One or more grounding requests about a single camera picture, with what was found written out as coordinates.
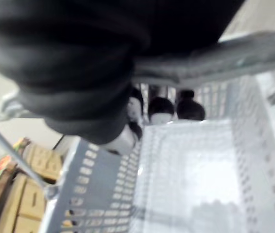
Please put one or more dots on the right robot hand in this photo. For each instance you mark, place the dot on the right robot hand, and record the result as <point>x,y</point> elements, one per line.
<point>67,48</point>

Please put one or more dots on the clear plastic shopping basket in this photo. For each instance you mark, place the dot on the clear plastic shopping basket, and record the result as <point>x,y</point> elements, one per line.
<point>188,170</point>

